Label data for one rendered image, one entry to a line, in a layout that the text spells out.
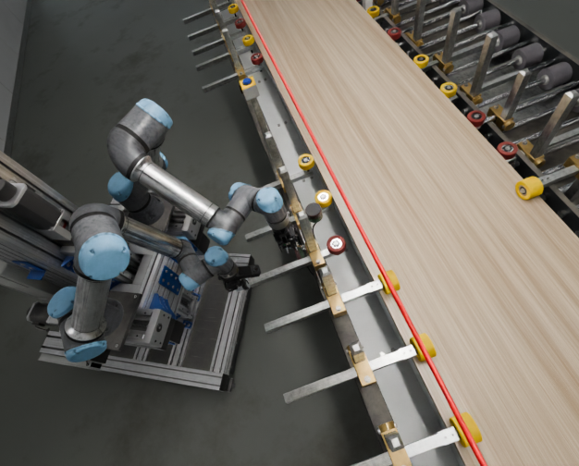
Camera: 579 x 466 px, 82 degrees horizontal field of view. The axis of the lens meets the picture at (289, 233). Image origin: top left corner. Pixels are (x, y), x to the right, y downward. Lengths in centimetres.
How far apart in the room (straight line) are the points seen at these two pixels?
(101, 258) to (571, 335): 143
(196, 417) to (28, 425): 122
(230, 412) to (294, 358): 50
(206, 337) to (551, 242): 181
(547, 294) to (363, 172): 84
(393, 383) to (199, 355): 118
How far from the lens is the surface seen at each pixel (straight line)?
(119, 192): 151
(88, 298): 112
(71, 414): 292
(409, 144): 174
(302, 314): 128
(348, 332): 151
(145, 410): 259
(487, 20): 265
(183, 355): 225
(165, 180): 109
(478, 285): 141
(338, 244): 143
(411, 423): 156
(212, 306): 227
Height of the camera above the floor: 217
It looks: 58 degrees down
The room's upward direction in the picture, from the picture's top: 23 degrees counter-clockwise
